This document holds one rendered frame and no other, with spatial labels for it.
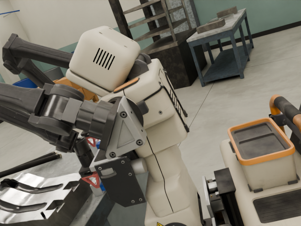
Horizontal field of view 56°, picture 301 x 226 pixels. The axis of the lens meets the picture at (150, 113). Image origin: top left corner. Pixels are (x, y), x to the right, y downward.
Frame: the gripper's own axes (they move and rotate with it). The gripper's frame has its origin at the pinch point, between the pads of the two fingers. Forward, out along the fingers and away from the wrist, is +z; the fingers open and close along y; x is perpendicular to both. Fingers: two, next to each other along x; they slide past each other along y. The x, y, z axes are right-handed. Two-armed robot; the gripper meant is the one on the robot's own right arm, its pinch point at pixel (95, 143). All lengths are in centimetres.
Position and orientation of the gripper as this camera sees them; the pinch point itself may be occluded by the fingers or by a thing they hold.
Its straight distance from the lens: 157.3
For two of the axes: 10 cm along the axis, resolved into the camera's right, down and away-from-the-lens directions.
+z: 3.2, 8.8, 3.5
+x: 9.4, -2.5, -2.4
